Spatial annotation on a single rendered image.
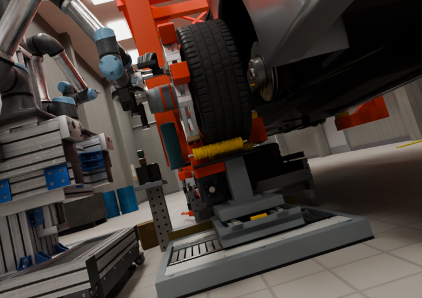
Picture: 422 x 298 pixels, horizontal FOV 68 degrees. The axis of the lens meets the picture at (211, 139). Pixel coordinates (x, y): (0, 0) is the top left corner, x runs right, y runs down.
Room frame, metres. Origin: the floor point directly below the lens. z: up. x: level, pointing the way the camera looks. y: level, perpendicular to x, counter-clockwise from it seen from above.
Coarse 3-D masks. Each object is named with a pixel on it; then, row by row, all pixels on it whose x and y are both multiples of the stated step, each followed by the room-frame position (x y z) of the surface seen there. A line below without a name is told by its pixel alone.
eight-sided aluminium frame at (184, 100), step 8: (176, 48) 1.40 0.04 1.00; (168, 56) 1.35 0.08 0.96; (176, 56) 1.36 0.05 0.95; (168, 64) 1.35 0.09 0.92; (176, 88) 1.35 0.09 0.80; (184, 88) 1.39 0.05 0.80; (176, 96) 1.36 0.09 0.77; (184, 96) 1.36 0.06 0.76; (184, 104) 1.37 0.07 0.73; (192, 104) 1.38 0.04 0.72; (184, 112) 1.39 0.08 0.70; (192, 112) 1.41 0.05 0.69; (184, 120) 1.42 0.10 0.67; (192, 120) 1.44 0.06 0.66; (184, 128) 1.80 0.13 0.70; (192, 128) 1.79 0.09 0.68; (192, 136) 1.49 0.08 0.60
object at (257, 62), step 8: (256, 48) 1.58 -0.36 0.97; (256, 56) 1.62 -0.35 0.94; (256, 64) 1.55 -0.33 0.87; (264, 64) 1.53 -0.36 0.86; (256, 72) 1.55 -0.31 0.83; (264, 72) 1.55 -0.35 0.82; (272, 72) 1.47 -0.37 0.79; (256, 80) 1.59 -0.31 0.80; (264, 80) 1.58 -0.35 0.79; (272, 80) 1.50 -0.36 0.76; (272, 88) 1.53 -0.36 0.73; (264, 96) 1.68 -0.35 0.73; (272, 96) 1.57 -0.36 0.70
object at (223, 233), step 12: (288, 204) 1.50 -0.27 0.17; (216, 216) 1.82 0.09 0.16; (252, 216) 1.35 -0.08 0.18; (264, 216) 1.35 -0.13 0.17; (276, 216) 1.35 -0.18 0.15; (288, 216) 1.36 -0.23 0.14; (300, 216) 1.36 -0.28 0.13; (216, 228) 1.48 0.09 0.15; (228, 228) 1.33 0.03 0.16; (240, 228) 1.34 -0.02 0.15; (252, 228) 1.34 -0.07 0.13; (264, 228) 1.35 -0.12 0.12; (276, 228) 1.35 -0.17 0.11; (288, 228) 1.36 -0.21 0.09; (228, 240) 1.33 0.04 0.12; (240, 240) 1.34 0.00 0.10
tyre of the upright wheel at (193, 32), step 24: (192, 24) 1.45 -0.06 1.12; (216, 24) 1.41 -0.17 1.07; (192, 48) 1.32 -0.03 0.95; (216, 48) 1.33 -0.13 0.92; (192, 72) 1.31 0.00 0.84; (216, 72) 1.32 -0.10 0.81; (240, 72) 1.33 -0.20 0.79; (216, 96) 1.34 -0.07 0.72; (240, 96) 1.36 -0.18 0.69; (216, 120) 1.40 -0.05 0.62; (240, 120) 1.43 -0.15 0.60
